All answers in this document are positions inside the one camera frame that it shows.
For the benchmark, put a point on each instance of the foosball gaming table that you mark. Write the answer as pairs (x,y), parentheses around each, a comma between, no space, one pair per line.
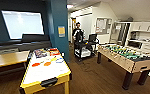
(127,56)

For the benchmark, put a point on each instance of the black wheeled cart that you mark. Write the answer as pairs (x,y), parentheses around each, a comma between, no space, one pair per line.
(86,48)

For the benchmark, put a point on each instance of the person in black shirt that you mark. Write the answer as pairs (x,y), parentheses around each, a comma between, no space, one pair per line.
(77,31)

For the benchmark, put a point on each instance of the red board game box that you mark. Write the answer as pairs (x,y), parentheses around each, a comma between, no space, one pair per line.
(54,52)

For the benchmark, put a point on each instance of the yellow round paddle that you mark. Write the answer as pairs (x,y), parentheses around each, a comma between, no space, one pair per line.
(53,59)

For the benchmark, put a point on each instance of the blue board game box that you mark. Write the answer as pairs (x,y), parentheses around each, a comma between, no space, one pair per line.
(40,53)

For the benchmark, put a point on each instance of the white dining table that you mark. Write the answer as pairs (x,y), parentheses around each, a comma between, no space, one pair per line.
(46,73)

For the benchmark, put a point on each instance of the stainless steel refrigerator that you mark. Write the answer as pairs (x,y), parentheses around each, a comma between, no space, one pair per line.
(119,33)

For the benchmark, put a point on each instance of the dark sofa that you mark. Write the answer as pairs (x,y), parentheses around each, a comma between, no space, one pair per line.
(27,41)

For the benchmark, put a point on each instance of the small yellow wall sign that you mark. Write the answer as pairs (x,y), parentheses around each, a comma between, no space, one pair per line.
(61,31)

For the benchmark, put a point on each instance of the grey wall notice board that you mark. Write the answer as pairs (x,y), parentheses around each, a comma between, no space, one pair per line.
(103,25)

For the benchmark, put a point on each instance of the white wall cabinet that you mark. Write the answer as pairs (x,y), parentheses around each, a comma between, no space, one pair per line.
(144,26)

